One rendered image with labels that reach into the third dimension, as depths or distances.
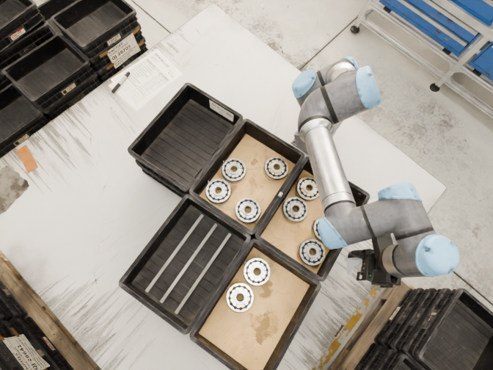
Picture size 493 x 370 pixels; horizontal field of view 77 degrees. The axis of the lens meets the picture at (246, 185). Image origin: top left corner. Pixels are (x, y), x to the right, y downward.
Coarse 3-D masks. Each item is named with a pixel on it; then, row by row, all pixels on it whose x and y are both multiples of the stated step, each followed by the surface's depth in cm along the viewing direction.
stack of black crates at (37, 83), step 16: (48, 48) 191; (64, 48) 198; (16, 64) 182; (32, 64) 190; (48, 64) 195; (64, 64) 195; (80, 64) 196; (16, 80) 189; (32, 80) 190; (48, 80) 191; (64, 80) 180; (80, 80) 190; (96, 80) 200; (32, 96) 187; (48, 96) 181; (64, 96) 188; (80, 96) 198; (48, 112) 189
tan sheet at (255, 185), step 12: (240, 144) 136; (252, 144) 136; (240, 156) 134; (252, 156) 134; (264, 156) 135; (252, 168) 133; (276, 168) 133; (288, 168) 134; (252, 180) 131; (264, 180) 131; (204, 192) 128; (216, 192) 128; (240, 192) 129; (252, 192) 129; (264, 192) 129; (276, 192) 130; (228, 204) 127; (264, 204) 128; (252, 228) 124
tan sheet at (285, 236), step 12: (312, 204) 129; (276, 216) 127; (312, 216) 128; (324, 216) 128; (276, 228) 125; (288, 228) 125; (300, 228) 126; (276, 240) 124; (288, 240) 124; (300, 240) 124; (288, 252) 122; (312, 252) 123
